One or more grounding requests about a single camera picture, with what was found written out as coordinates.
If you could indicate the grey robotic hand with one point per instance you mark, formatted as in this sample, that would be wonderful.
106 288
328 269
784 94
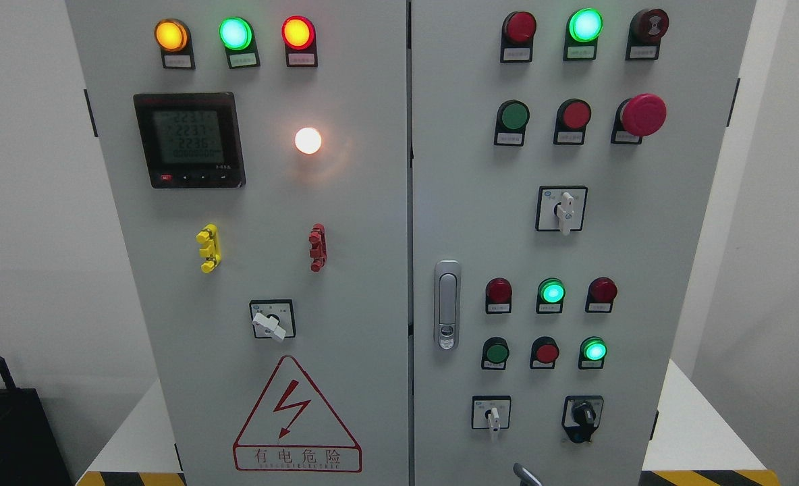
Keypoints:
526 477

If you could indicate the silver cabinet door handle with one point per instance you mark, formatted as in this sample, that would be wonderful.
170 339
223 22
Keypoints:
447 282

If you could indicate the grey right cabinet door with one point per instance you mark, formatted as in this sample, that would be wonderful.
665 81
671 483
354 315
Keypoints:
476 203

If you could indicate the grey cabinet door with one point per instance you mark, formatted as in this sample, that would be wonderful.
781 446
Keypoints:
352 317
476 203

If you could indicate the grey left cabinet door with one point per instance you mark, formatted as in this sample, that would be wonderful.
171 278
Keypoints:
352 317

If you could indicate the green lit push button lower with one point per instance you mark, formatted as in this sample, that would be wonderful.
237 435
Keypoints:
592 353

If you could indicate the white platform with hazard stripes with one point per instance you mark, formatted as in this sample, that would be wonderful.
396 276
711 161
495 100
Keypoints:
691 445

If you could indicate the green indicator lamp middle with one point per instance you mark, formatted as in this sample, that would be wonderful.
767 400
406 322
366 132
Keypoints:
550 296

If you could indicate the green indicator lamp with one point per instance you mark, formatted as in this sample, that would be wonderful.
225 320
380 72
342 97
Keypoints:
238 41
550 296
581 38

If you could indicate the red indicator lamp middle left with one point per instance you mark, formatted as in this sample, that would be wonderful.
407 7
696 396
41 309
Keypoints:
498 296

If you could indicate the red indicator lamp middle right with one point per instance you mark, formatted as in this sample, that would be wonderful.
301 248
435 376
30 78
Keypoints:
601 295

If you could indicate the red electric hazard warning sticker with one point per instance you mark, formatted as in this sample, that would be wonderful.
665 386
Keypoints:
293 429

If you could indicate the red terminal connector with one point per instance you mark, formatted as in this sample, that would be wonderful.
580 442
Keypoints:
318 249

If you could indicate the green push button upper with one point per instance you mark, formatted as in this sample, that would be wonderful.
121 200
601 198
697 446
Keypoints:
510 123

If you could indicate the red push button upper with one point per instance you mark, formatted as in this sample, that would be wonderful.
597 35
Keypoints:
570 122

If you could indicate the red emergency stop button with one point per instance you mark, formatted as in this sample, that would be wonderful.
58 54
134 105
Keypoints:
636 117

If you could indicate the yellow terminal connector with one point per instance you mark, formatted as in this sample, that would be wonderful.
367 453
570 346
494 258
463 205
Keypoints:
210 250

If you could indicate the white glowing indicator lamp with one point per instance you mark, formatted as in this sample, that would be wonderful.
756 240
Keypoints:
308 140

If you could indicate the red indicator lamp top right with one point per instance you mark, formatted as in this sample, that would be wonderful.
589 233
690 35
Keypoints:
517 32

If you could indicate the green indicator lamp top right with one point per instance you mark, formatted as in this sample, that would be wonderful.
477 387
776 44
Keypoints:
581 38

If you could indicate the dark red buzzer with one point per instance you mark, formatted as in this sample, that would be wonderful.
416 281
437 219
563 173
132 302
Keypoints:
646 30

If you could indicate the black digital power meter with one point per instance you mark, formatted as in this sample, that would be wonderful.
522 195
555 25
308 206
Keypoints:
190 140

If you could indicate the red lit indicator lamp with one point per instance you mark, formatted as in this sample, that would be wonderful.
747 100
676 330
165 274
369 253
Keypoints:
299 36

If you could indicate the black cabinet at left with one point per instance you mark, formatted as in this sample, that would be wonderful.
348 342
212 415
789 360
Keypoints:
29 453

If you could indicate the green indicator lamp top left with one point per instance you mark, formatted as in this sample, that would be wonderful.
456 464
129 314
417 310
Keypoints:
238 41

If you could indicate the amber indicator lamp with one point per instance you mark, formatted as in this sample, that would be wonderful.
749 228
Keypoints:
175 43

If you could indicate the white selector switch lower right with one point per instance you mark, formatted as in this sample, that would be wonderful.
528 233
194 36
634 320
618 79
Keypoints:
491 413

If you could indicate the white selector switch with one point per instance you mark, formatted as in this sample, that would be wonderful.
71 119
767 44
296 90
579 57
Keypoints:
561 209
491 413

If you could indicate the black key switch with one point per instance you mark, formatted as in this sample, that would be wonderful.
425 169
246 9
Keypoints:
581 416

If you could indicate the white selector switch upper right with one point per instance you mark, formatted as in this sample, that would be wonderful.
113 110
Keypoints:
561 209

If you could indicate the white selector switch left door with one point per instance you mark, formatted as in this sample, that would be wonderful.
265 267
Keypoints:
273 319

